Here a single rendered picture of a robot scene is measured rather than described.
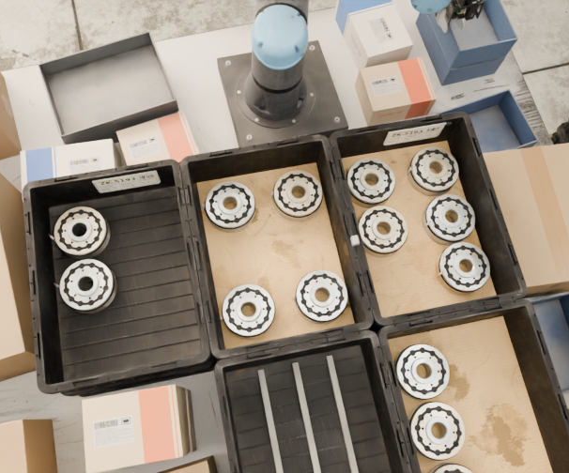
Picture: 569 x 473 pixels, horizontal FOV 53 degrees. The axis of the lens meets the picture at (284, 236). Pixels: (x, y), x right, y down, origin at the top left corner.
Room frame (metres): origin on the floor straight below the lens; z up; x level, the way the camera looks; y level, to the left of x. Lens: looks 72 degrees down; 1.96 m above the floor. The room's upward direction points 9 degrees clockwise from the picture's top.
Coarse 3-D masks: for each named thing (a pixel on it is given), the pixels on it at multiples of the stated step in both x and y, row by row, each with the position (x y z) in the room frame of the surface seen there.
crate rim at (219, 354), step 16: (272, 144) 0.52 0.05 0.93; (288, 144) 0.52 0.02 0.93; (304, 144) 0.53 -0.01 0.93; (192, 160) 0.46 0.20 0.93; (336, 176) 0.47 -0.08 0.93; (336, 192) 0.44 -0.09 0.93; (192, 208) 0.36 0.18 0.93; (192, 224) 0.33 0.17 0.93; (192, 240) 0.30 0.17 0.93; (352, 256) 0.31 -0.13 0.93; (208, 304) 0.18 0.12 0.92; (368, 304) 0.23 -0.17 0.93; (208, 320) 0.15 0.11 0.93; (368, 320) 0.20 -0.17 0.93; (208, 336) 0.13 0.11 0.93; (304, 336) 0.15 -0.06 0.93; (320, 336) 0.16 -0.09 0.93; (224, 352) 0.10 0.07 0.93; (240, 352) 0.11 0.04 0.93
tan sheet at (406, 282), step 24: (432, 144) 0.63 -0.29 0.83; (432, 168) 0.57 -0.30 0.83; (408, 192) 0.50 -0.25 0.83; (456, 192) 0.52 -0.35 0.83; (360, 216) 0.43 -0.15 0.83; (408, 216) 0.45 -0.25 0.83; (408, 240) 0.40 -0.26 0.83; (432, 240) 0.40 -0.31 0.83; (384, 264) 0.34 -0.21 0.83; (408, 264) 0.35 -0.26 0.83; (432, 264) 0.35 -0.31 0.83; (384, 288) 0.29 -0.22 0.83; (408, 288) 0.29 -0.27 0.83; (432, 288) 0.30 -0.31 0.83; (480, 288) 0.32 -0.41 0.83; (384, 312) 0.24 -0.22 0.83; (408, 312) 0.25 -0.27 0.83
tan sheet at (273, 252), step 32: (256, 192) 0.45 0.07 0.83; (256, 224) 0.38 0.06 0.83; (288, 224) 0.39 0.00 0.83; (320, 224) 0.40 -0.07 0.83; (224, 256) 0.30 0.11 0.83; (256, 256) 0.31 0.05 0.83; (288, 256) 0.32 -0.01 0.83; (320, 256) 0.33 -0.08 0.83; (224, 288) 0.24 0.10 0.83; (288, 288) 0.26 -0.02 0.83; (288, 320) 0.19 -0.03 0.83; (352, 320) 0.21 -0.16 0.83
